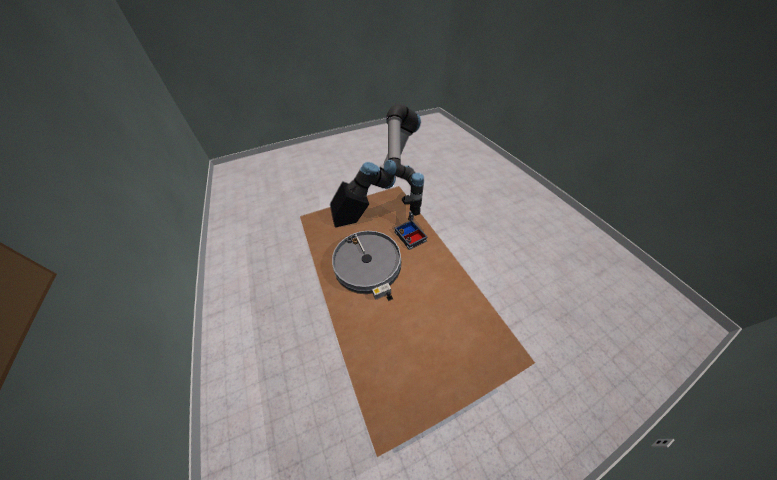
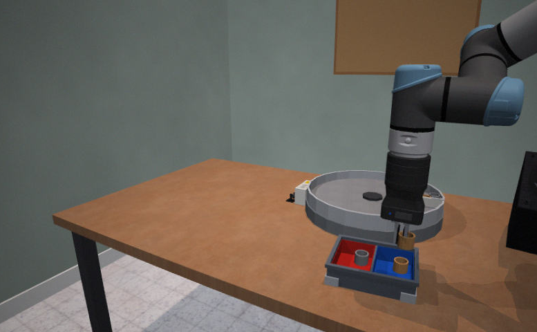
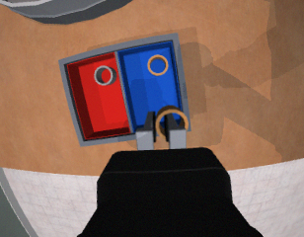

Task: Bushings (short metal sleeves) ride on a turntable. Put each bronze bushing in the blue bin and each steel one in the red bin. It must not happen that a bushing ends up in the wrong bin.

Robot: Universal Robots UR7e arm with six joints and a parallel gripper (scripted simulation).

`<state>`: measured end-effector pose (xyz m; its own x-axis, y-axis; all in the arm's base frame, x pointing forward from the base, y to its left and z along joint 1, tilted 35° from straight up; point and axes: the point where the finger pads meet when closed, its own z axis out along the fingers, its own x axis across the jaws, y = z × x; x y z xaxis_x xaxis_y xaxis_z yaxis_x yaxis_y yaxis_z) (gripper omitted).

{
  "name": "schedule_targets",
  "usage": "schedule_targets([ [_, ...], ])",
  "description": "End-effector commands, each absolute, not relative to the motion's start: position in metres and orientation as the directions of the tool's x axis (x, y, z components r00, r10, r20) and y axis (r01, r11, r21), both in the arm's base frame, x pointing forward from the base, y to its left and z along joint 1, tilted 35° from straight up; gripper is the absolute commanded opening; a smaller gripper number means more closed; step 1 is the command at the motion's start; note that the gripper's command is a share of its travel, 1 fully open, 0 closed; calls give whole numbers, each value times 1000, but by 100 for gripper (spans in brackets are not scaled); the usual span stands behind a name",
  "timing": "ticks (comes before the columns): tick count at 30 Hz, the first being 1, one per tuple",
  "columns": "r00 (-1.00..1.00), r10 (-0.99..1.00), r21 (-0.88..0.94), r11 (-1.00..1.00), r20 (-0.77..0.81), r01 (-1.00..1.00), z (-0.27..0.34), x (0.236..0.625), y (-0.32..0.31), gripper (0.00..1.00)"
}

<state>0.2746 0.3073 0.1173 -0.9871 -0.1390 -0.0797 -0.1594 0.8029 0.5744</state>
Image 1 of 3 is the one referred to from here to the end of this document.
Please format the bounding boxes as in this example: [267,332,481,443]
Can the grey round turntable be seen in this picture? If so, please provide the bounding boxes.
[332,231,401,301]

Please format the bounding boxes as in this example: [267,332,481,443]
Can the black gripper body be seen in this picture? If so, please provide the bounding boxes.
[402,191,423,216]

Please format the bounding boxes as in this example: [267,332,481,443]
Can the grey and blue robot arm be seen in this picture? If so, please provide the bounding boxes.
[346,104,424,200]

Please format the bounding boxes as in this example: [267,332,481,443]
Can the red and blue divided bin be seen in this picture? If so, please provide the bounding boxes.
[394,221,428,250]

